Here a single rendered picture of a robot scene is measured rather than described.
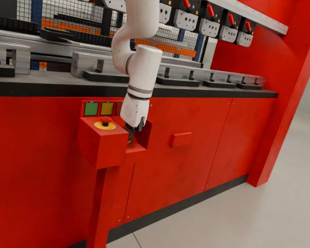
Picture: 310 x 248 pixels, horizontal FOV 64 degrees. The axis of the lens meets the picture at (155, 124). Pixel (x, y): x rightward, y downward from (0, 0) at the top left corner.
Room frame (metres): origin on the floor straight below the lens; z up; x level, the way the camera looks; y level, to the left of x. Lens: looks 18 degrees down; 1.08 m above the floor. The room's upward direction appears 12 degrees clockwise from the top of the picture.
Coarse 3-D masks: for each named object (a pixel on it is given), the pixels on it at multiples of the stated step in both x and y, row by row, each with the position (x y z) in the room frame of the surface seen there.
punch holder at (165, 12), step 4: (164, 0) 1.25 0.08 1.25; (168, 0) 1.26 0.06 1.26; (160, 4) 1.23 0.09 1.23; (164, 4) 1.25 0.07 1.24; (168, 4) 1.27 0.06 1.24; (160, 8) 1.23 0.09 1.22; (164, 8) 1.25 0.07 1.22; (168, 8) 1.27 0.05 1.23; (160, 12) 1.25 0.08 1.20; (164, 12) 1.25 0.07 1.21; (168, 12) 1.27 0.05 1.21; (160, 16) 1.24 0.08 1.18; (164, 16) 1.26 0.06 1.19; (168, 16) 1.27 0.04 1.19; (160, 20) 1.24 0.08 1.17; (164, 20) 1.26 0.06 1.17; (168, 20) 1.28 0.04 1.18
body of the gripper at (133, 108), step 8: (128, 96) 0.82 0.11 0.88; (128, 104) 0.81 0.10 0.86; (136, 104) 0.79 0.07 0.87; (144, 104) 0.79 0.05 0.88; (128, 112) 0.81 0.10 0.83; (136, 112) 0.78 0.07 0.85; (144, 112) 0.79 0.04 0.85; (128, 120) 0.80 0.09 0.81; (136, 120) 0.78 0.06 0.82; (144, 120) 0.80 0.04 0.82
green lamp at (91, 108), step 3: (87, 105) 0.81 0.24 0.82; (90, 105) 0.82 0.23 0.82; (93, 105) 0.83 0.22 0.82; (96, 105) 0.84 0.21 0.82; (87, 108) 0.81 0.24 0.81; (90, 108) 0.82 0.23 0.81; (93, 108) 0.83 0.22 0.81; (96, 108) 0.84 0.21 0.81; (87, 111) 0.81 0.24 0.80; (90, 111) 0.82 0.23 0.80; (93, 111) 0.83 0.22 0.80; (96, 111) 0.84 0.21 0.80; (87, 114) 0.82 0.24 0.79; (90, 114) 0.82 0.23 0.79; (93, 114) 0.83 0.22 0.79
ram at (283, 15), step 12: (216, 0) 1.51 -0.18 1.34; (240, 0) 1.66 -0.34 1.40; (252, 0) 1.76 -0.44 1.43; (264, 0) 1.85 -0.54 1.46; (276, 0) 1.96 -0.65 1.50; (288, 0) 2.09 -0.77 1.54; (240, 12) 1.69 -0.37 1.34; (264, 12) 1.89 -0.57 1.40; (276, 12) 2.00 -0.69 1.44; (288, 12) 2.14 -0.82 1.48; (264, 24) 1.92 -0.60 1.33; (288, 24) 2.18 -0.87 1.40
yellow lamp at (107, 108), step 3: (102, 105) 0.85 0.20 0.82; (105, 105) 0.86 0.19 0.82; (108, 105) 0.87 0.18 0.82; (111, 105) 0.88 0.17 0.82; (102, 108) 0.85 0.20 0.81; (105, 108) 0.86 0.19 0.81; (108, 108) 0.87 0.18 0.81; (111, 108) 0.88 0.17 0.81; (102, 111) 0.85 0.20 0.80; (105, 111) 0.86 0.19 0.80; (108, 111) 0.87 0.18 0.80; (111, 111) 0.88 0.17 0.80; (102, 114) 0.86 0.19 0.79; (105, 114) 0.86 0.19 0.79; (108, 114) 0.87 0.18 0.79; (111, 114) 0.88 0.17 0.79
